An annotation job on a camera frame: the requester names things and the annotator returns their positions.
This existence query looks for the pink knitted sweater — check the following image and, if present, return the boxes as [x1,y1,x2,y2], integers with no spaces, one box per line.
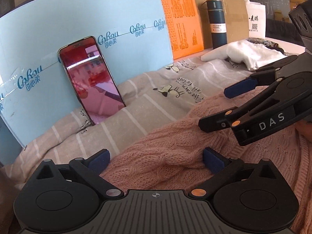
[101,90,311,233]

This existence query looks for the white folded garment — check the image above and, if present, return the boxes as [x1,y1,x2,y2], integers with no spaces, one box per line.
[201,38,286,71]

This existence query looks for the black sofa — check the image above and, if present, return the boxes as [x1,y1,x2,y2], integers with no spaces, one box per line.
[265,19,304,46]

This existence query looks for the white tote bag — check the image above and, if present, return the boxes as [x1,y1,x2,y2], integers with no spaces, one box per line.
[245,0,266,39]

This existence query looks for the dark blue vacuum bottle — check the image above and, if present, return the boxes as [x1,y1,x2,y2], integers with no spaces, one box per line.
[200,0,227,49]

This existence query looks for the brown cardboard box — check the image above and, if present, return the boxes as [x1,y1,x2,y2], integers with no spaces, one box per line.
[195,0,249,49]

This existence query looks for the orange printed box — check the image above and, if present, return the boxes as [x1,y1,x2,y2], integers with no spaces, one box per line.
[161,0,204,59]

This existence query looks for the cartoon print storage bag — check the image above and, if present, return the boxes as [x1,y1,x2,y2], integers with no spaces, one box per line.
[0,37,308,191]

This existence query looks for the red screen smartphone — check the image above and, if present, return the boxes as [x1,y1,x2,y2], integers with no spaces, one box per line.
[58,36,125,125]

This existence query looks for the light blue tissue box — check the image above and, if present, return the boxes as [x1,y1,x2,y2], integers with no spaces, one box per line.
[1,0,173,147]

